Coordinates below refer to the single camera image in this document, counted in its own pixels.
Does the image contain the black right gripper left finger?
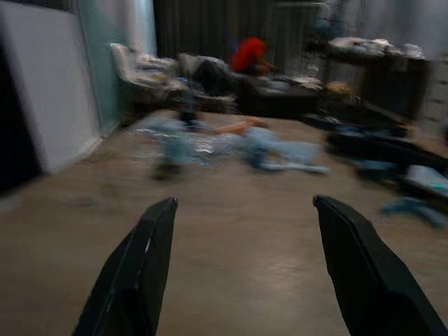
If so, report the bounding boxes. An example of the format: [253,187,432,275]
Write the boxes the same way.
[71,197,179,336]

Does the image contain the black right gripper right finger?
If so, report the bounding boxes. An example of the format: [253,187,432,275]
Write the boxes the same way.
[313,195,446,336]

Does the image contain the black bag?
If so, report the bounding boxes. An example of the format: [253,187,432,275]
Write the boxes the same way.
[327,125,448,169]

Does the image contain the light blue clothes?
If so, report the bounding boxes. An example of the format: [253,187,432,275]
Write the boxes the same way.
[136,117,332,176]

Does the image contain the dark shelf with clutter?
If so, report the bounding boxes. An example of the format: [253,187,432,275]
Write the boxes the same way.
[314,34,433,122]

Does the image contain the low dark table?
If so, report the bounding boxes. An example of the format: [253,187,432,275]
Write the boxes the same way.
[237,75,330,118]

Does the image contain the white chair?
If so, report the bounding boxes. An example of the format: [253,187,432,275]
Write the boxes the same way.
[110,42,183,106]

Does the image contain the person in red top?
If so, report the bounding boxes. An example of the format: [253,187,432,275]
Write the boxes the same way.
[231,36,277,75]

